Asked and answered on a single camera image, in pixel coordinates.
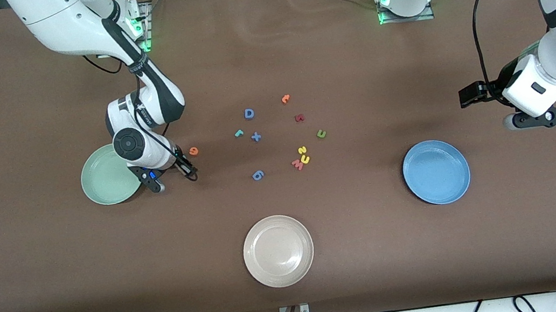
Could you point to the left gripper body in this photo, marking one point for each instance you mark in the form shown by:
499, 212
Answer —
496, 90

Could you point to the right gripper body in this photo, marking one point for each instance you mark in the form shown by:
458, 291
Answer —
180, 162

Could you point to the orange foam number 6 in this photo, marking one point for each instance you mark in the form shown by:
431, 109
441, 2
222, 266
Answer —
191, 151

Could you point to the teal foam letter r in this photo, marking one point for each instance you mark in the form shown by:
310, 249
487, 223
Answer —
239, 133

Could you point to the yellow foam number 2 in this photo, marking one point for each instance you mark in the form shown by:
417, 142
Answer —
302, 150

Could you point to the yellow foam letter u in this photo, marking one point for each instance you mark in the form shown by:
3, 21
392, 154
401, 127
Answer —
306, 162

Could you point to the green foam letter u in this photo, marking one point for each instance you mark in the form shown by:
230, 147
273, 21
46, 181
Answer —
322, 135

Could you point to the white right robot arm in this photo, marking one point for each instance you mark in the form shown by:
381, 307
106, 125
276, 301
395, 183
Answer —
62, 17

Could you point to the blue foam number 6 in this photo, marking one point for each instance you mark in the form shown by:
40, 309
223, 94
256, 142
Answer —
255, 176

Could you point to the blue foam plus sign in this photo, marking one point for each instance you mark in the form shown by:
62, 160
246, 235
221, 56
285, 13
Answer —
256, 137

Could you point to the blue foam letter D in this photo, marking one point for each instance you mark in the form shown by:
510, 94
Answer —
245, 114

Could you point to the mint green plate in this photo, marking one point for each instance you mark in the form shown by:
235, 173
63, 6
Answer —
102, 180

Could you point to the blue plate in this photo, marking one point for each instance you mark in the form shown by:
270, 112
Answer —
435, 172

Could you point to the red foam letter W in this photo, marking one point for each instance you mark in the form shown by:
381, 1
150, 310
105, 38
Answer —
297, 164

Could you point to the beige plate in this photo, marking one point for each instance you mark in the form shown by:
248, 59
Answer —
278, 251

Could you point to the orange foam letter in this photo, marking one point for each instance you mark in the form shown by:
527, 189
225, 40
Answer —
286, 99

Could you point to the dark red foam letter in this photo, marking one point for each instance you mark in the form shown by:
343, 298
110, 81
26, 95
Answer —
299, 119

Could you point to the brown table cover sheet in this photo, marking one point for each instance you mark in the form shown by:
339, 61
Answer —
378, 250

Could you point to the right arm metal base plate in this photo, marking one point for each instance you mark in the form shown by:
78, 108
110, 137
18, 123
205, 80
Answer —
148, 32

